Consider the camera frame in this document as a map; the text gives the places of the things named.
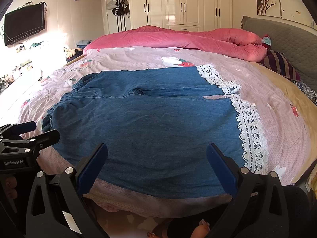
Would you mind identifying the white glossy wardrobe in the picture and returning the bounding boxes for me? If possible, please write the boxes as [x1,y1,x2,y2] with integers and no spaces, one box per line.
[129,0,233,32]

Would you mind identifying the grey padded headboard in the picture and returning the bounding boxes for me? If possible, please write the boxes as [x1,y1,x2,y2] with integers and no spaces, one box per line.
[241,16,317,91]

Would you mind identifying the left hand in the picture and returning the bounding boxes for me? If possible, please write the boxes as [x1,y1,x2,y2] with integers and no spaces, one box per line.
[1,176,17,199]

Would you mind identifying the right hand red nails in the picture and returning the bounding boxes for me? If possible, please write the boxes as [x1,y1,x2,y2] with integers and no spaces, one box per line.
[191,219,210,238]

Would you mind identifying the striped dark pillow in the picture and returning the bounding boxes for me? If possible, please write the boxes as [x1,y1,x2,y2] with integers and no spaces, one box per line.
[260,49,301,81]

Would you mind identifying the black wall television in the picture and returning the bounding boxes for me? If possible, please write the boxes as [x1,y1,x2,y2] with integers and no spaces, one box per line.
[4,2,46,46]

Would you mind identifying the bags hanging on door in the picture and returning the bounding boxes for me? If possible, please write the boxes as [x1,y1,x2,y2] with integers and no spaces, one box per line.
[106,0,130,16]

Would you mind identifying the pink folded quilt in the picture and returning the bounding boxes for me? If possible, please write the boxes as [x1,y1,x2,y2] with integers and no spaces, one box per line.
[83,25,267,62]

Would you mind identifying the floral wall painting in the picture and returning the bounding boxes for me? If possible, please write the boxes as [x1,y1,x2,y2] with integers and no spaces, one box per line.
[256,0,316,29]

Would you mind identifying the white door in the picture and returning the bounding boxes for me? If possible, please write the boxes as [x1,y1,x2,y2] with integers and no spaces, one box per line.
[102,0,131,35]

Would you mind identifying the blue denim pants lace hem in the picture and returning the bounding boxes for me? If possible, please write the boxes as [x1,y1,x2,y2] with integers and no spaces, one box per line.
[42,64,268,199]

